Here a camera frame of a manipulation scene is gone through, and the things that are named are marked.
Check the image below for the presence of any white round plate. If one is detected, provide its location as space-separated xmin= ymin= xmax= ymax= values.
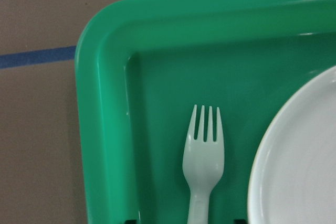
xmin=247 ymin=68 xmax=335 ymax=223

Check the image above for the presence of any green plastic tray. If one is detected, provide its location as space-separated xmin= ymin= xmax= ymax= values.
xmin=75 ymin=0 xmax=335 ymax=223

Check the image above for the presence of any pale green plastic fork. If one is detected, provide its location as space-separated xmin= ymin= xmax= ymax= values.
xmin=182 ymin=105 xmax=225 ymax=223

